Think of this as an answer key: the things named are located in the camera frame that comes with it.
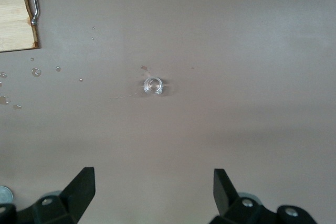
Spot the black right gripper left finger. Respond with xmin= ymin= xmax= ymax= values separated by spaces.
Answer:
xmin=0 ymin=167 xmax=96 ymax=224

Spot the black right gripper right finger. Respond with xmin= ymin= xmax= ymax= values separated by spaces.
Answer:
xmin=209 ymin=168 xmax=318 ymax=224

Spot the small clear glass cup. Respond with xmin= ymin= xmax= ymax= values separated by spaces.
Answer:
xmin=142 ymin=76 xmax=165 ymax=97

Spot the wooden cutting board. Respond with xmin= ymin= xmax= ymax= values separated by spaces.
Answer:
xmin=0 ymin=0 xmax=42 ymax=53

